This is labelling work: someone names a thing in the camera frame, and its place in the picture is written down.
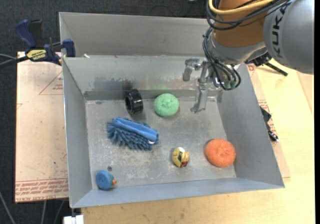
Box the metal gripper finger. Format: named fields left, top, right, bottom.
left=190, top=84, right=209, bottom=115
left=182, top=57, right=202, bottom=82

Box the green round sponge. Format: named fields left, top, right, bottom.
left=152, top=93, right=181, bottom=118

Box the orange round sponge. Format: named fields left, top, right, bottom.
left=204, top=138, right=237, bottom=168

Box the yellow toy duck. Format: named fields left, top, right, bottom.
left=171, top=146, right=191, bottom=168

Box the blue microfibre duster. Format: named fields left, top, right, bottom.
left=106, top=117, right=160, bottom=152

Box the grey metal bin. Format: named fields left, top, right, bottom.
left=58, top=12, right=286, bottom=209

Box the blue toy duck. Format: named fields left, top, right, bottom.
left=95, top=169, right=118, bottom=191

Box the brown cardboard board, red print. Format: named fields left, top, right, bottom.
left=14, top=51, right=292, bottom=204

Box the black ring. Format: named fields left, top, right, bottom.
left=124, top=89, right=145, bottom=116

